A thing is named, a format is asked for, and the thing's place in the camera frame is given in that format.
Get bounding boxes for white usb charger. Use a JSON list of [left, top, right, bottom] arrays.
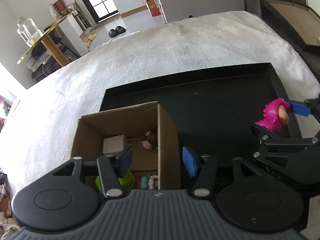
[[102, 134, 131, 155]]

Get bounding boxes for black slippers pair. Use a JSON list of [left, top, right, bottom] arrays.
[[108, 25, 126, 38]]

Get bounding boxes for yellow slippers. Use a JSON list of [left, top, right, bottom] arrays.
[[84, 33, 98, 48]]

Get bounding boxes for brown haired girl figurine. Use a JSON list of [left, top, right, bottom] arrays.
[[140, 129, 158, 150]]

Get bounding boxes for green plug charger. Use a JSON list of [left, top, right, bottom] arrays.
[[95, 170, 136, 193]]

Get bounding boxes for pink doll figurine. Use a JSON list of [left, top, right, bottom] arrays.
[[255, 98, 291, 133]]

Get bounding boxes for white fluffy blanket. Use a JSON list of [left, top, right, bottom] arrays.
[[1, 11, 319, 193]]

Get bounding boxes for orange cardboard box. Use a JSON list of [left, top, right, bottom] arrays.
[[145, 0, 161, 17]]

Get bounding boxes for gold round side table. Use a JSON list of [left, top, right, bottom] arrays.
[[16, 12, 72, 67]]

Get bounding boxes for blue red cup figurine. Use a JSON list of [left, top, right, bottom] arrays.
[[140, 174, 158, 190]]

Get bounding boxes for clear glass jar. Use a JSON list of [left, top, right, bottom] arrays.
[[17, 17, 43, 47]]

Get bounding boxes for black tray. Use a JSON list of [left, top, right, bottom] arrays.
[[99, 62, 311, 233]]

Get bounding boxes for brown cardboard box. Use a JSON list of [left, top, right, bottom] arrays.
[[71, 101, 181, 190]]

